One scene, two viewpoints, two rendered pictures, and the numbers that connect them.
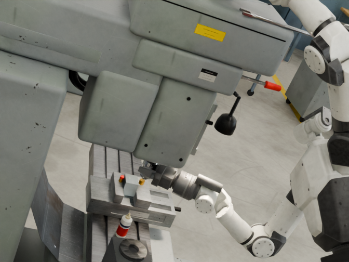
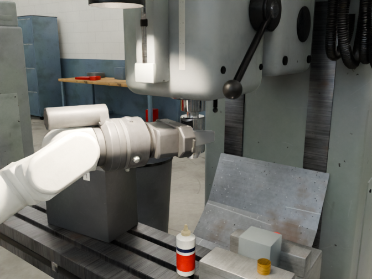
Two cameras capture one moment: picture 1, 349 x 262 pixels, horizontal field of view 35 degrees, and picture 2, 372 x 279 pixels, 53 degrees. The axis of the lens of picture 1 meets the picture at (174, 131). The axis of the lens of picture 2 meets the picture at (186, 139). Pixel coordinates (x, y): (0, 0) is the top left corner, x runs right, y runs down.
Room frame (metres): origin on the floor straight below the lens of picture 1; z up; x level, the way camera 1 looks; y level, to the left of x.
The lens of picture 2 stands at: (2.24, -0.37, 1.39)
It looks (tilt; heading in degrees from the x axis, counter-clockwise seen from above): 14 degrees down; 145
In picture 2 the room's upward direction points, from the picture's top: straight up
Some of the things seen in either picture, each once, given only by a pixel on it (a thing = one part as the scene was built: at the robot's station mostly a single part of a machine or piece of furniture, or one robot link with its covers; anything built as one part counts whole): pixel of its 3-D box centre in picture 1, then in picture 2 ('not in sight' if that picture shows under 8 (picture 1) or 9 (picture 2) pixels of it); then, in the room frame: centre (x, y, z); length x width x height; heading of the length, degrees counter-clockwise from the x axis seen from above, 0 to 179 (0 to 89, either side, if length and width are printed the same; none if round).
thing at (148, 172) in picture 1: (146, 172); not in sight; (1.65, 0.03, 1.23); 0.06 x 0.02 x 0.03; 87
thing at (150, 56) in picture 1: (183, 53); not in sight; (1.67, 0.07, 1.68); 0.34 x 0.24 x 0.10; 108
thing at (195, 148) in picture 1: (199, 127); (151, 13); (1.71, -0.07, 1.45); 0.04 x 0.04 x 0.21; 18
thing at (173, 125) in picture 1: (171, 112); (195, 3); (1.68, 0.04, 1.47); 0.21 x 0.19 x 0.32; 18
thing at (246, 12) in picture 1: (278, 23); not in sight; (1.63, -0.15, 1.89); 0.24 x 0.04 x 0.01; 109
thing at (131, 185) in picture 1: (129, 185); (259, 250); (1.82, 0.08, 1.04); 0.06 x 0.05 x 0.06; 20
